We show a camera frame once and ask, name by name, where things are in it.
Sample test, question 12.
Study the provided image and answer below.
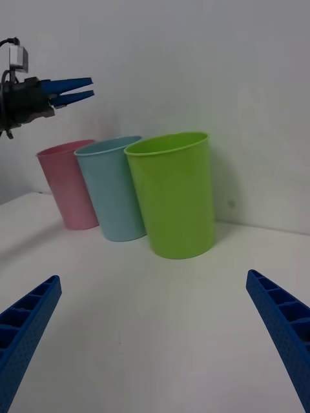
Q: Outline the pink plastic bin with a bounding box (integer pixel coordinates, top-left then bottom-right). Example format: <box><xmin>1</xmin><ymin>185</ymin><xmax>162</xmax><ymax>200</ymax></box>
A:
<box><xmin>35</xmin><ymin>139</ymin><xmax>100</xmax><ymax>231</ymax></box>

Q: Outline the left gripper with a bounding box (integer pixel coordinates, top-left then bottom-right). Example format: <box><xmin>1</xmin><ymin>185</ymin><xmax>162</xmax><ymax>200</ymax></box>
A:
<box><xmin>0</xmin><ymin>76</ymin><xmax>96</xmax><ymax>132</ymax></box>

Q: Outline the pale blue plastic bin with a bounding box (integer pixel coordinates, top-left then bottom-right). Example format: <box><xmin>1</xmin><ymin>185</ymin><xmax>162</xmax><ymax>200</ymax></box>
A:
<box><xmin>74</xmin><ymin>135</ymin><xmax>148</xmax><ymax>242</ymax></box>

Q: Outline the green plastic bin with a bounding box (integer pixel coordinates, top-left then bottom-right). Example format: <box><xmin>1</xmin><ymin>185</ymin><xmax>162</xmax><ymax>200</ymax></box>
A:
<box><xmin>123</xmin><ymin>131</ymin><xmax>216</xmax><ymax>260</ymax></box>

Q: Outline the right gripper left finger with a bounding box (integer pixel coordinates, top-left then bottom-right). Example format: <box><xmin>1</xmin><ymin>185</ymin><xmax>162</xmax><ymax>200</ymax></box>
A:
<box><xmin>0</xmin><ymin>274</ymin><xmax>63</xmax><ymax>413</ymax></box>

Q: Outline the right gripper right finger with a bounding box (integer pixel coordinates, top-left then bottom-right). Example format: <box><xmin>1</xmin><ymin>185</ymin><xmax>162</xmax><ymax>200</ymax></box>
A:
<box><xmin>245</xmin><ymin>269</ymin><xmax>310</xmax><ymax>413</ymax></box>

